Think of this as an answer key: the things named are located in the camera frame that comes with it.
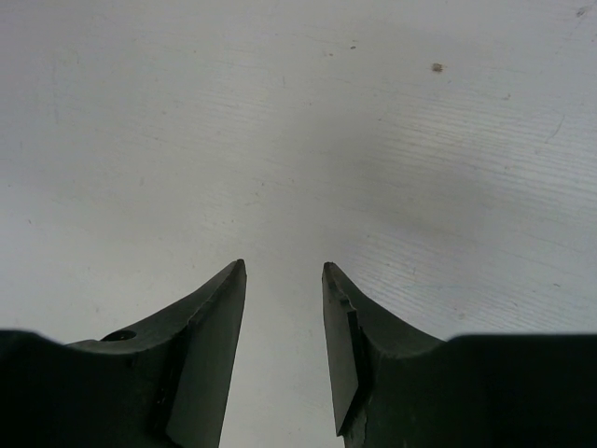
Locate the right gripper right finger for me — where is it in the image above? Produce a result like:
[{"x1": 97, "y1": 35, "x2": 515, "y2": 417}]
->
[{"x1": 322, "y1": 262, "x2": 596, "y2": 447}]

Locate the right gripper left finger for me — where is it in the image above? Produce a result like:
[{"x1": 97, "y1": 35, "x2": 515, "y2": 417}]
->
[{"x1": 1, "y1": 260, "x2": 246, "y2": 447}]

